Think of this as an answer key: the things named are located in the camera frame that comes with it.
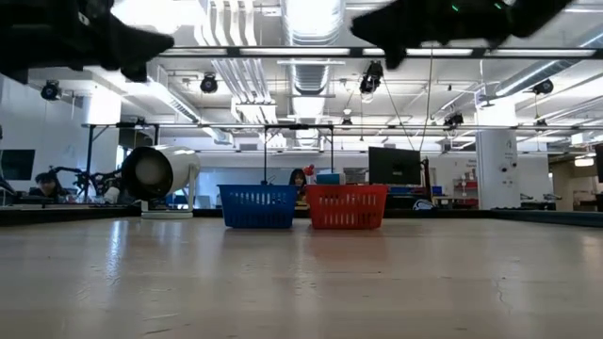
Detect white spotlight lamp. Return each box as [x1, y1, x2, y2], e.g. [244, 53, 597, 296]
[121, 144, 203, 220]

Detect black wall monitor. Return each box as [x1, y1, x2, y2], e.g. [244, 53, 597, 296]
[0, 149, 37, 182]

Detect red plastic basket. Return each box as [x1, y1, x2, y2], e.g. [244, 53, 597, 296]
[304, 184, 390, 231]

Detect black background robot arms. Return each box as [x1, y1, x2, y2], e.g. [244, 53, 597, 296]
[49, 164, 122, 199]

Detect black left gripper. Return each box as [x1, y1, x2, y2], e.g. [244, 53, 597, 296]
[50, 0, 176, 85]

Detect person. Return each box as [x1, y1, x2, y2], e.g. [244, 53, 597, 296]
[34, 170, 65, 199]
[288, 168, 310, 208]

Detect black overhead camera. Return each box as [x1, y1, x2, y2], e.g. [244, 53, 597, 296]
[359, 59, 385, 95]

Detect white round pillar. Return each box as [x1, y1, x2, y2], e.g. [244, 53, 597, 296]
[474, 129, 520, 211]

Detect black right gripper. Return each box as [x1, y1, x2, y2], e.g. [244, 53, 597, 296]
[350, 0, 515, 72]

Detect blue plastic basket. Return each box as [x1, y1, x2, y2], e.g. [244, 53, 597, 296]
[217, 184, 299, 230]

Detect black table frame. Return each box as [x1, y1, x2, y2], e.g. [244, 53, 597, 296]
[0, 202, 603, 228]

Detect large silver ceiling duct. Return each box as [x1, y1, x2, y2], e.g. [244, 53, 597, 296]
[281, 0, 348, 98]

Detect black flat monitor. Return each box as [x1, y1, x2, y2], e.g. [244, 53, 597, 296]
[367, 146, 423, 186]

